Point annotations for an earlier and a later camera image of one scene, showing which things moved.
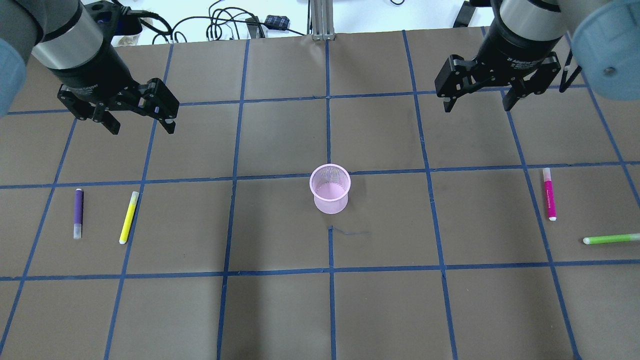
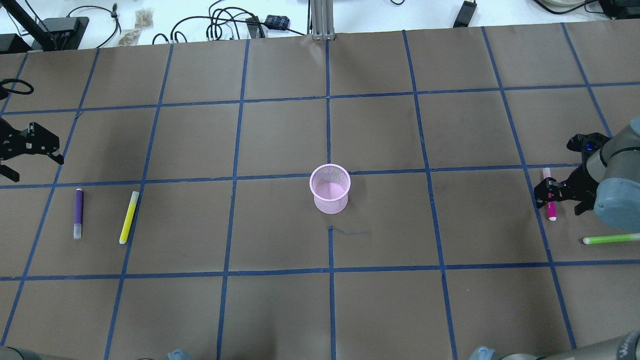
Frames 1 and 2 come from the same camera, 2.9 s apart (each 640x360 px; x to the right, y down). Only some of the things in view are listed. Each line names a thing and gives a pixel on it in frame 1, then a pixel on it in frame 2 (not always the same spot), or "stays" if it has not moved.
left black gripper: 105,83 → 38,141
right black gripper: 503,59 → 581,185
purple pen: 78,213 stays
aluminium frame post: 322,20 stays
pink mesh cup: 330,183 stays
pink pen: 550,194 stays
